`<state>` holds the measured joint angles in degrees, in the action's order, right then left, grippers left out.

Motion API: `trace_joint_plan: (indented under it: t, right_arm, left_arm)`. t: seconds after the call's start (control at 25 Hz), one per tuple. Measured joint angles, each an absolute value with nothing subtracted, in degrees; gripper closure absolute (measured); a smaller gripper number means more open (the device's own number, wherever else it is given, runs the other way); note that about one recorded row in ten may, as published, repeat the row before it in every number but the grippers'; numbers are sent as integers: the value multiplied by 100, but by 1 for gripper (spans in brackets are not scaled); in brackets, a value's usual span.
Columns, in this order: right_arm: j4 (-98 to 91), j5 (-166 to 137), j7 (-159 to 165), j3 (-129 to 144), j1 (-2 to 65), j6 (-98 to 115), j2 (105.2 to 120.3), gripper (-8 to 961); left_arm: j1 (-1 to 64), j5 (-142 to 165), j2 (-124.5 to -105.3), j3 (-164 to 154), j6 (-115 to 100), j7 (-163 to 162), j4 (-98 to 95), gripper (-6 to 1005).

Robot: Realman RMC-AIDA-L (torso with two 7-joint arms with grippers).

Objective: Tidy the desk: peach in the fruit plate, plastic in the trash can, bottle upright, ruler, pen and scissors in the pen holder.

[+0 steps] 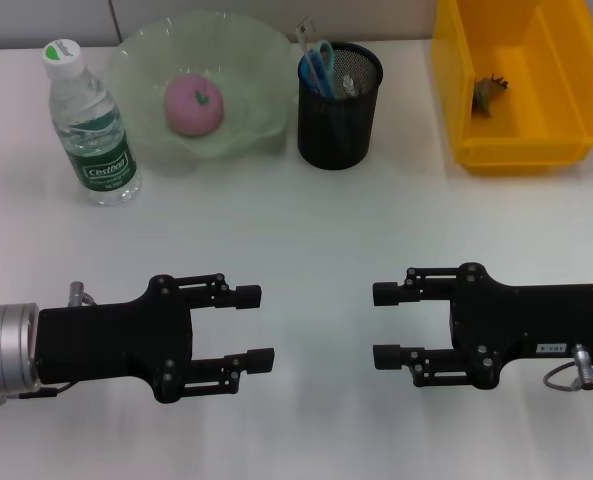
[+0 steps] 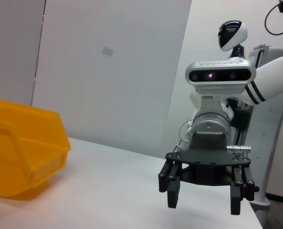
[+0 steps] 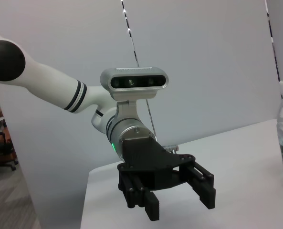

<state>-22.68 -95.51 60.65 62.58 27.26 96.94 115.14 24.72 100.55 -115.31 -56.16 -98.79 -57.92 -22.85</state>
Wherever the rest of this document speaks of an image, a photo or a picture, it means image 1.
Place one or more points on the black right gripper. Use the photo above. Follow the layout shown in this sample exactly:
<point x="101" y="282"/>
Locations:
<point x="531" y="325"/>

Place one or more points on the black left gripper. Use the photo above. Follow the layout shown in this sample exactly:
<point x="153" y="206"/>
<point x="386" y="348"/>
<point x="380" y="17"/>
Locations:
<point x="116" y="340"/>

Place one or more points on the pink toy peach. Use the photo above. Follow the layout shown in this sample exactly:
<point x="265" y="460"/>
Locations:
<point x="191" y="107"/>

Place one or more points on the clear green-label water bottle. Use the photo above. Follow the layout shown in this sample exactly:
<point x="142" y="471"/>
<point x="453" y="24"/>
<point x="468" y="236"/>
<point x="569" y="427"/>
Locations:
<point x="98" y="150"/>

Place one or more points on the silver ballpoint pen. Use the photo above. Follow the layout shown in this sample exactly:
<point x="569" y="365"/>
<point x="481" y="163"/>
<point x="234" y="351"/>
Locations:
<point x="348" y="86"/>

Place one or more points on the blue scissors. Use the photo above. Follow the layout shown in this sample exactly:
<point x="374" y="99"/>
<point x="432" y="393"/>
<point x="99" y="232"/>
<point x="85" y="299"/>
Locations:
<point x="323" y="70"/>

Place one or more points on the clear plastic ruler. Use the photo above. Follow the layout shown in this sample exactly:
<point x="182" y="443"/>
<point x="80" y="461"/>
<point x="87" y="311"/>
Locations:
<point x="307" y="37"/>

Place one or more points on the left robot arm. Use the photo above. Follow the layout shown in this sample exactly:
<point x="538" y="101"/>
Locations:
<point x="3" y="347"/>

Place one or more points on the black mesh pen holder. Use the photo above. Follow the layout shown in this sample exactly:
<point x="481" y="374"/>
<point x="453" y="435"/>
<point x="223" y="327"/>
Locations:
<point x="338" y="135"/>

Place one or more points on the translucent green fruit bowl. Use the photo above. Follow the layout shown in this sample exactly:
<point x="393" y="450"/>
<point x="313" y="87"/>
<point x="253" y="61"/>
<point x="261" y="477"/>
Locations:
<point x="246" y="100"/>

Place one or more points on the yellow plastic bin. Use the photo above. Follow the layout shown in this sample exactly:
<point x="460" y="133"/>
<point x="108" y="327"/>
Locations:
<point x="551" y="145"/>

